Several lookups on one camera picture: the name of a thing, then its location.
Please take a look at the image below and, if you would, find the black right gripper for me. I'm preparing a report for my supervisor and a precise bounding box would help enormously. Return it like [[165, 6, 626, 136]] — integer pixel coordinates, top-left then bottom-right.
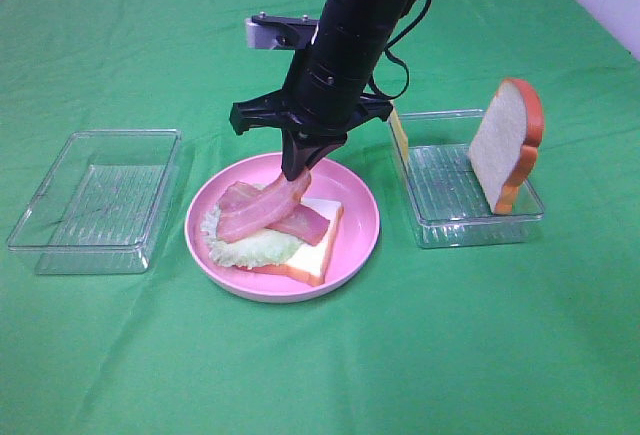
[[229, 49, 392, 179]]

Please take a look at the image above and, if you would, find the toy bacon strip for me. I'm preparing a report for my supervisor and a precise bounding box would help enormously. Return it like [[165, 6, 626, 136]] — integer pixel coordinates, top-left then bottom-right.
[[216, 169, 312, 243], [228, 198, 329, 245]]

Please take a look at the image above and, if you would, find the yellow toy cheese slice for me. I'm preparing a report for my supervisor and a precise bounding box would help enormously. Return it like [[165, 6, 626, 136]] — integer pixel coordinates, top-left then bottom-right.
[[389, 109, 409, 165]]

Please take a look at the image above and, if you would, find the toy lettuce leaf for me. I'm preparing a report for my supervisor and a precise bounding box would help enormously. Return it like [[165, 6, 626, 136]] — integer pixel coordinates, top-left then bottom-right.
[[200, 182, 303, 269]]

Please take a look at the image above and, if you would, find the toy bread slice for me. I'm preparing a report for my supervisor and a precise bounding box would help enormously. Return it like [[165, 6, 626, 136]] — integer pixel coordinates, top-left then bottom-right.
[[468, 78, 545, 215], [235, 198, 343, 286]]

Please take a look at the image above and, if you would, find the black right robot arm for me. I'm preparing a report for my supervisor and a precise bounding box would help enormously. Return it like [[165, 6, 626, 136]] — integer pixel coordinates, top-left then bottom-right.
[[230, 0, 416, 181]]

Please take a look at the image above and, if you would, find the pink round plate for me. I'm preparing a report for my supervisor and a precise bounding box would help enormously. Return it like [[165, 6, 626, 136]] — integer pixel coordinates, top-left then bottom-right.
[[184, 152, 380, 303]]

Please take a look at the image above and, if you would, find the right clear plastic tray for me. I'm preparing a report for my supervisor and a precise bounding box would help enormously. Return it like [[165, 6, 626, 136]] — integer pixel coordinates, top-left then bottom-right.
[[388, 109, 544, 249]]

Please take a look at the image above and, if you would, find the clear plastic tray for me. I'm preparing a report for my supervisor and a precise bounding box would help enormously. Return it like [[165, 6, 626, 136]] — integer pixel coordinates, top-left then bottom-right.
[[388, 109, 544, 249], [7, 129, 182, 275]]

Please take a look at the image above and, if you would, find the left clear plastic tray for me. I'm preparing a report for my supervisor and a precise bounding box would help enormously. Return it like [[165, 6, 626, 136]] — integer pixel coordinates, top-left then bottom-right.
[[7, 129, 182, 275]]

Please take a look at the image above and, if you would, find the green tablecloth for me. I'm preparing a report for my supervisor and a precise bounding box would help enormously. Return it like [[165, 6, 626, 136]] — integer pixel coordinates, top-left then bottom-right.
[[1, 0, 639, 434]]

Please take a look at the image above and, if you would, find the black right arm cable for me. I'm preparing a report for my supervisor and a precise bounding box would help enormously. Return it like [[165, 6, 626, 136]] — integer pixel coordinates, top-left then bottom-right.
[[367, 0, 434, 104]]

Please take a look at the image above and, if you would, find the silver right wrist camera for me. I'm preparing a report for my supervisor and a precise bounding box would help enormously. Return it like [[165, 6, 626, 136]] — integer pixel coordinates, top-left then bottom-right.
[[245, 13, 318, 50]]

